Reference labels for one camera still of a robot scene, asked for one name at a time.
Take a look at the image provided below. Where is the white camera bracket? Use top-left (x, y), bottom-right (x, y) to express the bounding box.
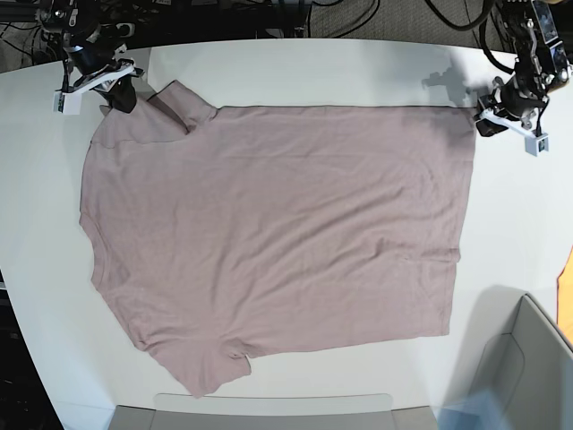
top-left (53, 59), bottom-right (144, 116)
top-left (475, 108), bottom-right (549, 156)

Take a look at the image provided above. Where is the orange cloth at edge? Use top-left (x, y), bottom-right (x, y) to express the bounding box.
top-left (557, 253), bottom-right (573, 341)

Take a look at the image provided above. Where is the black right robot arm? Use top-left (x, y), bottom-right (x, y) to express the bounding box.
top-left (36, 1), bottom-right (143, 115)

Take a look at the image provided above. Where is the blue cloth in box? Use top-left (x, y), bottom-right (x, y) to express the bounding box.
top-left (436, 389), bottom-right (512, 430)

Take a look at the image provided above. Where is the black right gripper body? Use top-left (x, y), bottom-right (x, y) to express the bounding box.
top-left (62, 24), bottom-right (134, 76)

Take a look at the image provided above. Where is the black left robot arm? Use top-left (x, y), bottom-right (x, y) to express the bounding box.
top-left (475, 1), bottom-right (569, 139)

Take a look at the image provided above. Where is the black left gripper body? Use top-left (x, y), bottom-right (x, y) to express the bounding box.
top-left (478, 76), bottom-right (547, 124)

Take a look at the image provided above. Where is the thick black cable loop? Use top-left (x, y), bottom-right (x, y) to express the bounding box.
top-left (419, 0), bottom-right (507, 44)

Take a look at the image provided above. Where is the pink T-shirt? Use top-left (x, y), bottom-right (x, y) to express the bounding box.
top-left (80, 82), bottom-right (475, 398)

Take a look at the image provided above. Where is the grey tray bottom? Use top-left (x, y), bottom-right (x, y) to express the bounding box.
top-left (109, 393), bottom-right (438, 429)

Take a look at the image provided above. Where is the grey box right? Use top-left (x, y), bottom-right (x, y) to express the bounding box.
top-left (468, 295), bottom-right (572, 429)

